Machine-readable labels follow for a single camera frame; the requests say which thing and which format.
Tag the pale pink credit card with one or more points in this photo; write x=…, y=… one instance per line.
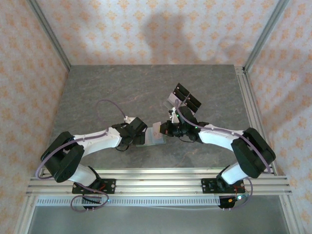
x=173, y=98
x=156, y=129

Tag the translucent green card holder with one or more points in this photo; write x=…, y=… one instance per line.
x=156, y=142

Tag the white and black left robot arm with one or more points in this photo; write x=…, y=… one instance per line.
x=97, y=142

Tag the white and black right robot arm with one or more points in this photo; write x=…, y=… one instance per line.
x=219, y=139

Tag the wide aluminium extrusion beam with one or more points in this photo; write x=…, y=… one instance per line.
x=158, y=185

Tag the grey metal sheet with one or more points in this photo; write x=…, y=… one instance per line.
x=158, y=220

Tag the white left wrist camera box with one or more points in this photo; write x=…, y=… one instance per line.
x=129, y=119

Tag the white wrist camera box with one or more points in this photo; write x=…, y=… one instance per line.
x=173, y=117
x=129, y=119

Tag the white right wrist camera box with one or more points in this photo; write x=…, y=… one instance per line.
x=173, y=117

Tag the narrow aluminium extrusion rail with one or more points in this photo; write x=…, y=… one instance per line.
x=158, y=171

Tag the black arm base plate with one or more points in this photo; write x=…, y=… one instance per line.
x=207, y=185
x=109, y=186

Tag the long aluminium table rail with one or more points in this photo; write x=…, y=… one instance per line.
x=251, y=102

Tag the black controller bracket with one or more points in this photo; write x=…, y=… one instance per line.
x=91, y=200
x=226, y=204

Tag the aluminium upright post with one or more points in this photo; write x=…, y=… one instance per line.
x=52, y=41
x=263, y=34

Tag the short aluminium frame leg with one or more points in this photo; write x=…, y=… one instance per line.
x=26, y=214
x=292, y=214

